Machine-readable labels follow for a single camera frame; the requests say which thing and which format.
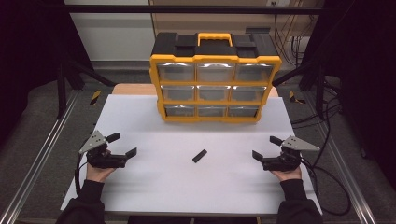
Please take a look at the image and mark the right hand-held gripper cable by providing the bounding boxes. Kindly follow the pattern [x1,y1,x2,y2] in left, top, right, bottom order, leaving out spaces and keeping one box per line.
[300,157,352,217]

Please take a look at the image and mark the hand-held gripper cable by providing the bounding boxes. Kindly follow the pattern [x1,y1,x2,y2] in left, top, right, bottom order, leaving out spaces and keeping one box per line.
[300,157,352,217]
[74,152,90,197]

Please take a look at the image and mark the black floor cables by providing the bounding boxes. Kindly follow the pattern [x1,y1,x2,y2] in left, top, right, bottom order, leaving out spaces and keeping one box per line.
[290,80,344,130]

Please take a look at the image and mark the bundle of hanging cables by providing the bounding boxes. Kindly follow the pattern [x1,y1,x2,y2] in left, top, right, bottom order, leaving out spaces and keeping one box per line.
[272,13,307,66]

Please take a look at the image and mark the right yellow clamp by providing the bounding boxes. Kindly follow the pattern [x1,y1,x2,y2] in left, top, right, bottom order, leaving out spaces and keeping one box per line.
[289,91,306,105]

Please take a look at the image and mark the black crossbar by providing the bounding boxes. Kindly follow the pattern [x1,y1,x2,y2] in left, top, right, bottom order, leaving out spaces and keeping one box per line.
[64,4,325,15]

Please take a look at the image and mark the wooden table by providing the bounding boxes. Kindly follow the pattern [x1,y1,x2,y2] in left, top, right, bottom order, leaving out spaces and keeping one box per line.
[111,83,279,98]

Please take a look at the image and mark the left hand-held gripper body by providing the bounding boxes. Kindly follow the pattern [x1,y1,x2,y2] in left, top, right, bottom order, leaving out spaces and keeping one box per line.
[78,130,129,170]

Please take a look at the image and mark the left yellow clamp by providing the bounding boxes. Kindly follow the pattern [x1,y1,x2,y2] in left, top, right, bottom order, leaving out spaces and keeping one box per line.
[89,90,103,106]

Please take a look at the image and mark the left hand-held gripper cable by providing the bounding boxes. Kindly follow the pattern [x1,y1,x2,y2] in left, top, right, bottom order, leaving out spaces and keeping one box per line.
[74,152,90,197]

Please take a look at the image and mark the white board sheet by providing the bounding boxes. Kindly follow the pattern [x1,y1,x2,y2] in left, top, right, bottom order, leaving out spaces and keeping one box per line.
[60,93,323,217]

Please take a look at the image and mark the small black block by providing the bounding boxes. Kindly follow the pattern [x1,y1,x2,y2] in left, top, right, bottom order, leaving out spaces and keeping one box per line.
[191,148,208,164]

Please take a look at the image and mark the yellow clamp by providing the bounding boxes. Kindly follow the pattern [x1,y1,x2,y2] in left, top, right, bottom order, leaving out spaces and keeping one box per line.
[289,91,306,105]
[89,90,103,106]

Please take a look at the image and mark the white cabinet panel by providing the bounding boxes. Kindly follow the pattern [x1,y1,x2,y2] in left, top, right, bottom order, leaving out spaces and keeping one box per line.
[64,0,157,62]

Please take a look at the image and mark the person's left hand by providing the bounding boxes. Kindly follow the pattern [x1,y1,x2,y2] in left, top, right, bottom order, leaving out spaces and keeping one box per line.
[85,163,117,184]

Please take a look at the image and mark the yellow black drawer organizer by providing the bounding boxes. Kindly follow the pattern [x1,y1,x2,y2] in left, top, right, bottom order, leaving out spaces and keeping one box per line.
[148,32,283,124]

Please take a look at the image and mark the aluminium frame rail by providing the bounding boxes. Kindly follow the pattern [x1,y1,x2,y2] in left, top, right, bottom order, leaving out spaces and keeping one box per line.
[300,90,379,224]
[0,89,81,224]

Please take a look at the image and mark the black metal stand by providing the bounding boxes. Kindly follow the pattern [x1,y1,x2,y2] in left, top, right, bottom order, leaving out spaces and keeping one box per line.
[55,59,116,119]
[272,59,328,120]

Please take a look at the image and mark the black curtain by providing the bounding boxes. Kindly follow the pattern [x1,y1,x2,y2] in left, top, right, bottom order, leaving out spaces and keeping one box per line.
[303,0,396,188]
[0,0,92,144]

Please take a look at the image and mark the clear plastic drawer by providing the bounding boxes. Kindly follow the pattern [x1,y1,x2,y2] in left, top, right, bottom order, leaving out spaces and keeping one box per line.
[196,63,235,83]

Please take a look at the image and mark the person's right hand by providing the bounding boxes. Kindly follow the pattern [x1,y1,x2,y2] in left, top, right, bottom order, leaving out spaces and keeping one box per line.
[269,166,304,183]

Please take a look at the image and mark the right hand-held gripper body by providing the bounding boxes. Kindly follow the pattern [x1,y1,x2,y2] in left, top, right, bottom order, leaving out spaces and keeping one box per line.
[261,135,321,173]

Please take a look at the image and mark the grid of clear drawers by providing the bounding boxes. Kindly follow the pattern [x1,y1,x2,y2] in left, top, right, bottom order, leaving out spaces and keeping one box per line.
[156,62,276,119]

